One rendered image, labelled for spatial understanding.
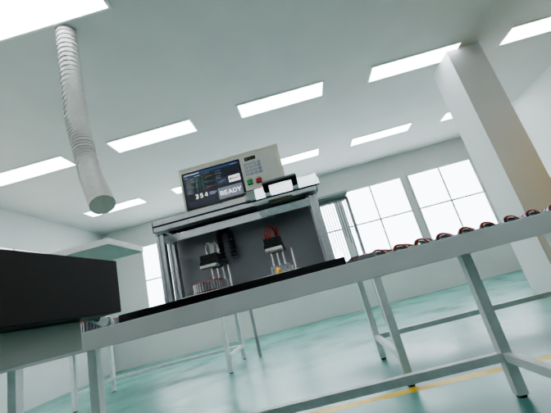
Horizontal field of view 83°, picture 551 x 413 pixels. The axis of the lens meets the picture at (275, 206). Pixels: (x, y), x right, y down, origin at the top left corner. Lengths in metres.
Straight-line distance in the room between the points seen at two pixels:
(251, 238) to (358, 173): 6.83
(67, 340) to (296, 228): 1.00
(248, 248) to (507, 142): 4.03
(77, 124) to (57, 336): 2.41
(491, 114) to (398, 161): 3.76
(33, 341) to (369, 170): 7.90
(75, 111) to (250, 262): 2.02
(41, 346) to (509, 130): 4.89
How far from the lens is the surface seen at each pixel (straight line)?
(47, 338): 0.52
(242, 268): 1.36
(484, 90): 5.13
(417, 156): 8.57
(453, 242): 0.90
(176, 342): 8.18
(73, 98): 3.01
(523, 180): 4.77
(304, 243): 1.34
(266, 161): 1.33
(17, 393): 2.44
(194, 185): 1.36
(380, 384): 1.84
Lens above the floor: 0.71
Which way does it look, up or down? 16 degrees up
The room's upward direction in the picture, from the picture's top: 14 degrees counter-clockwise
